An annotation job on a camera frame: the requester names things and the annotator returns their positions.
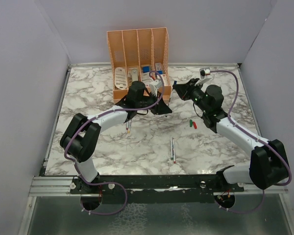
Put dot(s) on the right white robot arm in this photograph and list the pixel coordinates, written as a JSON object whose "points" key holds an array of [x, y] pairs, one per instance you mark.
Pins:
{"points": [[268, 161]]}

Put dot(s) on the yellow pen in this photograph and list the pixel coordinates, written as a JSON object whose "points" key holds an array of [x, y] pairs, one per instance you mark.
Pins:
{"points": [[130, 127]]}

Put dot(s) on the orange desk organizer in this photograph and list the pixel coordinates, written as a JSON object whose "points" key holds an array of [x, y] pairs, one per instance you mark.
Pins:
{"points": [[133, 48]]}

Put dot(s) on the red tipped pen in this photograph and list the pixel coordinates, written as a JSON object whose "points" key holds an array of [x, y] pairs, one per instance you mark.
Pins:
{"points": [[173, 151]]}

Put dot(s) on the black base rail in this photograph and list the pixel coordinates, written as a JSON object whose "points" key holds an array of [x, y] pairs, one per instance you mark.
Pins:
{"points": [[139, 189]]}

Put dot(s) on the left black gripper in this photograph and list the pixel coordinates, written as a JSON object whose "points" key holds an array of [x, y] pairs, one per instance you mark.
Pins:
{"points": [[161, 108]]}

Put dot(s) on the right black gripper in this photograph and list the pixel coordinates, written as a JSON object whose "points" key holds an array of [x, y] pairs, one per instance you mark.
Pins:
{"points": [[184, 90]]}

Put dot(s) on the white blue box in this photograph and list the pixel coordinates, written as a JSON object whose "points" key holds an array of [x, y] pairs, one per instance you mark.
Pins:
{"points": [[146, 78]]}

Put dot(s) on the green pen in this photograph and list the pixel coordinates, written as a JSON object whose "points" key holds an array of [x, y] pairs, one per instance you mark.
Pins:
{"points": [[171, 147]]}

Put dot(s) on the white red box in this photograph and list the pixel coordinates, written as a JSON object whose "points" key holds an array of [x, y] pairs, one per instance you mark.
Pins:
{"points": [[160, 69]]}

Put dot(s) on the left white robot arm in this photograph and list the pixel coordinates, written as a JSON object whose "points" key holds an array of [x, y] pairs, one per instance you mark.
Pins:
{"points": [[81, 136]]}

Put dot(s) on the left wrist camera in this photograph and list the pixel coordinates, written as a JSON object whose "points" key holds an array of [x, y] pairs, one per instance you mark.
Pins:
{"points": [[154, 86]]}

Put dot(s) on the white oval package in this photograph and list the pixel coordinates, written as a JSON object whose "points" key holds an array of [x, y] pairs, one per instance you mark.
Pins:
{"points": [[120, 79]]}

